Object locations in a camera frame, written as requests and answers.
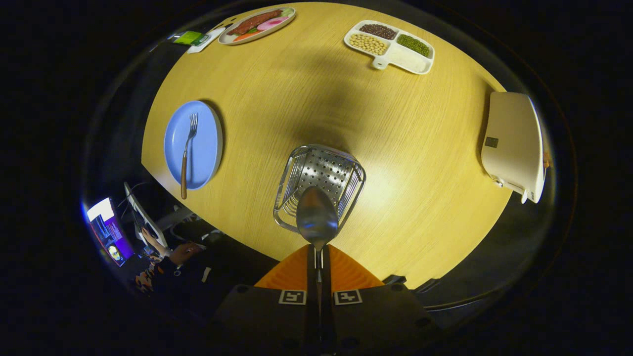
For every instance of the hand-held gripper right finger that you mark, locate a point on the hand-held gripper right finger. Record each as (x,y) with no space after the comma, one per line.
(327,277)

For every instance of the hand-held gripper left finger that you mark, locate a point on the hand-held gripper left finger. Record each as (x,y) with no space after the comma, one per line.
(311,277)

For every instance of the blue round plate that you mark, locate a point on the blue round plate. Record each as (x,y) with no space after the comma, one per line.
(205,143)

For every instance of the white laptop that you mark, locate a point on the white laptop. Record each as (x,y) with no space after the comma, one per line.
(143,217)

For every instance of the computer monitor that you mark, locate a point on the computer monitor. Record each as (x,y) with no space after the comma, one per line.
(106,232)

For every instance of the white toaster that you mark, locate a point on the white toaster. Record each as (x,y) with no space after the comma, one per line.
(512,143)

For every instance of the white divided dish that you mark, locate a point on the white divided dish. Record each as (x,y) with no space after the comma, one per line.
(408,57)

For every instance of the pile of yellow beans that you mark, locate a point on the pile of yellow beans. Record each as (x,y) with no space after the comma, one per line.
(368,44)

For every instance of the pile of green beans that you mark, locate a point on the pile of green beans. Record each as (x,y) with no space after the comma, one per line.
(414,45)

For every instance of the orange tomato slice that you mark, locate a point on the orange tomato slice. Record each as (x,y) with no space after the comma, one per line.
(246,35)

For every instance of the pile of brown beans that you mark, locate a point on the pile of brown beans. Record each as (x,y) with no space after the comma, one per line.
(378,31)

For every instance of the round beige food plate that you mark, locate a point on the round beige food plate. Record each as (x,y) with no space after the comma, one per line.
(226,37)

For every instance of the pink ham slice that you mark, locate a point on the pink ham slice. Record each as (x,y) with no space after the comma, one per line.
(272,23)

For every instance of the white square coaster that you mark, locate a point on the white square coaster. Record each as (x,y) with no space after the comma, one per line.
(213,36)

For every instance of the brown meat slices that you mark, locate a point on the brown meat slices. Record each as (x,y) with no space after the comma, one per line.
(254,22)

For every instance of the green label plastic bottle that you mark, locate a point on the green label plastic bottle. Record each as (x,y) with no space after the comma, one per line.
(188,37)

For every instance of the grey chair frame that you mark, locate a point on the grey chair frame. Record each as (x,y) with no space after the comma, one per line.
(180,217)

